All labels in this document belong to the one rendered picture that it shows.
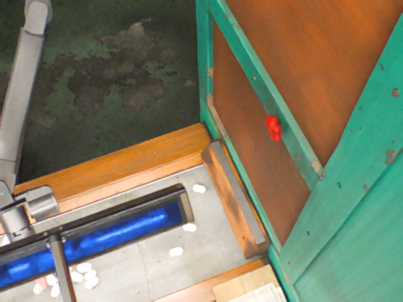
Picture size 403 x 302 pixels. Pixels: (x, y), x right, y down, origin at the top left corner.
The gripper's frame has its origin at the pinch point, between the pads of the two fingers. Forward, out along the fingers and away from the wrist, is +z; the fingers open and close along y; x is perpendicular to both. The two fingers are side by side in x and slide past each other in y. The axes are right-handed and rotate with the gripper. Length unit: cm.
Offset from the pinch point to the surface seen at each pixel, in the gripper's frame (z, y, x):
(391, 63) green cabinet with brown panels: -32, 51, -65
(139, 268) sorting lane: 7.2, 20.9, 4.4
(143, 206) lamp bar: -16.2, 27.4, -24.4
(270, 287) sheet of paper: 18, 48, -10
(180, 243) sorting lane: 5.7, 32.8, 5.7
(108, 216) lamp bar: -16.6, 21.1, -24.2
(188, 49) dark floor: -40, 80, 140
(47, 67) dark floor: -55, 6, 152
